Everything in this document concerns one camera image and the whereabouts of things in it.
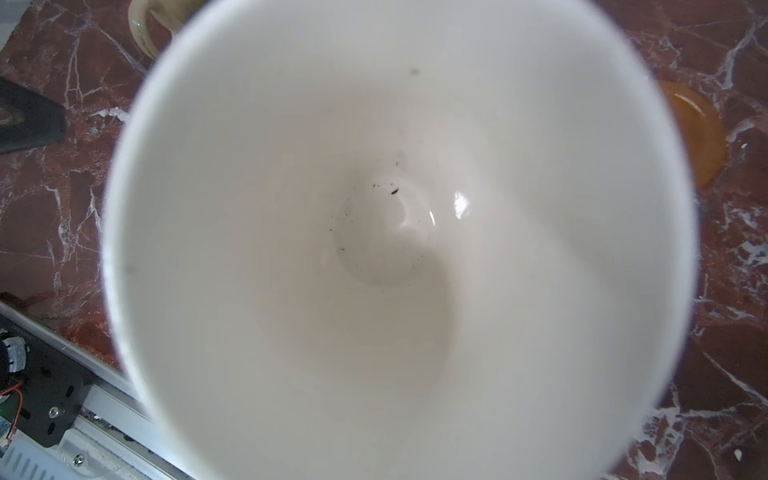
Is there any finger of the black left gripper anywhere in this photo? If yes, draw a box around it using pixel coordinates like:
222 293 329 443
1 78 67 154

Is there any beige glazed ceramic mug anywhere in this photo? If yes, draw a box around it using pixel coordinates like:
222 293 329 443
128 0 208 60

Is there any white light-blue mug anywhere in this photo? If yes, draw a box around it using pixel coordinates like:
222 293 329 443
102 1 698 479

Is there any round wooden coaster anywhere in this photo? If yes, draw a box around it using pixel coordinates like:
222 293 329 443
659 80 727 189

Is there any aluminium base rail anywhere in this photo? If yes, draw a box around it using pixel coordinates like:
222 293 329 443
1 304 194 479

